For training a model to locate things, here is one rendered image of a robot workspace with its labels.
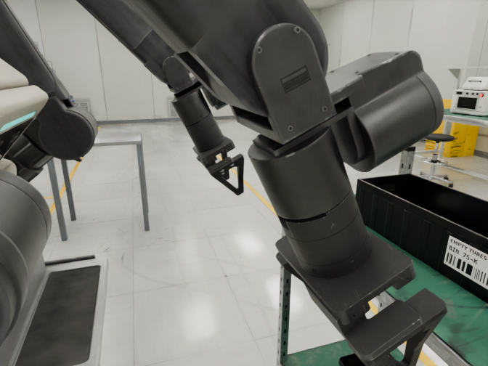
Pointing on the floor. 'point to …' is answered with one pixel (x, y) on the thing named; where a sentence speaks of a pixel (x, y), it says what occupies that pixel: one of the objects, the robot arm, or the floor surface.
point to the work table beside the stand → (70, 180)
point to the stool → (436, 158)
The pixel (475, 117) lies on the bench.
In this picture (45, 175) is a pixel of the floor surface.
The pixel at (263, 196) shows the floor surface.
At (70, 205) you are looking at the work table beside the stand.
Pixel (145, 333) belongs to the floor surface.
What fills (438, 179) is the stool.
